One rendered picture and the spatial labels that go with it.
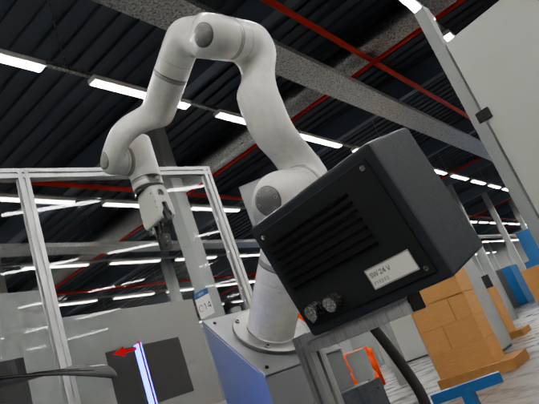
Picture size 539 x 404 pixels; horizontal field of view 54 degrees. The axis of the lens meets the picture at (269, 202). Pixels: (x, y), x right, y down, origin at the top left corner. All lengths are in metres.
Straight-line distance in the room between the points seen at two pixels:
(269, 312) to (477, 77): 1.39
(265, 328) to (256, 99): 0.53
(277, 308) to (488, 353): 7.52
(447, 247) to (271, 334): 0.70
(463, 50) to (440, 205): 1.66
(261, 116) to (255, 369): 0.56
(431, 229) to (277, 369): 0.66
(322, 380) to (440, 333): 7.99
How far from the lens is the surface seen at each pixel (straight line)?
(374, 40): 9.45
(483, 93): 2.27
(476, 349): 8.71
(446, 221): 0.70
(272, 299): 1.25
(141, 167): 1.48
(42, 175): 2.24
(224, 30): 1.21
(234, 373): 1.29
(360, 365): 4.65
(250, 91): 1.22
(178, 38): 1.36
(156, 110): 1.42
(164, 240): 1.43
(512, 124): 2.21
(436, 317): 8.81
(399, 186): 0.66
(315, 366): 0.85
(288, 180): 1.12
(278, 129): 1.20
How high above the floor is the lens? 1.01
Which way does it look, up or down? 18 degrees up
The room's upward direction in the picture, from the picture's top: 21 degrees counter-clockwise
